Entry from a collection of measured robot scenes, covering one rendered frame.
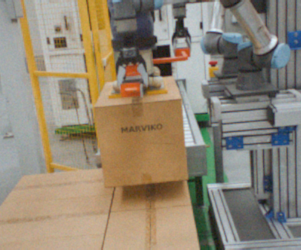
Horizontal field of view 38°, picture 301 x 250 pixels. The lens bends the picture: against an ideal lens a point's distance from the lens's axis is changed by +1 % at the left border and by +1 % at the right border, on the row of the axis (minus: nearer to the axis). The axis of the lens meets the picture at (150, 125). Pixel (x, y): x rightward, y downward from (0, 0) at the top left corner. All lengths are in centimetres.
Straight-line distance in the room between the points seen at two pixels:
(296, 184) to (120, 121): 114
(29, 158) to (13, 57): 81
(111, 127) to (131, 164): 20
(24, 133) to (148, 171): 172
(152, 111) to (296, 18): 90
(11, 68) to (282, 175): 211
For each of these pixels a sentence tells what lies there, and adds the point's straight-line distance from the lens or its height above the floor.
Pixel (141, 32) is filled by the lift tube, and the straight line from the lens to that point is 210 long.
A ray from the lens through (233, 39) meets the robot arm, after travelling 262.
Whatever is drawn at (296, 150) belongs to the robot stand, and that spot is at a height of 63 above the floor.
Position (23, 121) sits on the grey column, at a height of 69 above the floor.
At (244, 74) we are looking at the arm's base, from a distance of 217.
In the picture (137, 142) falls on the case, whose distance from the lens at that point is 199.
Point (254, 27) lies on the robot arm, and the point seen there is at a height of 135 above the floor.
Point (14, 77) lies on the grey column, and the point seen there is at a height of 104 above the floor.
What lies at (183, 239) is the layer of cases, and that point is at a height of 54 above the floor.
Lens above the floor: 150
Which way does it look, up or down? 16 degrees down
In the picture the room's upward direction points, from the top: 6 degrees counter-clockwise
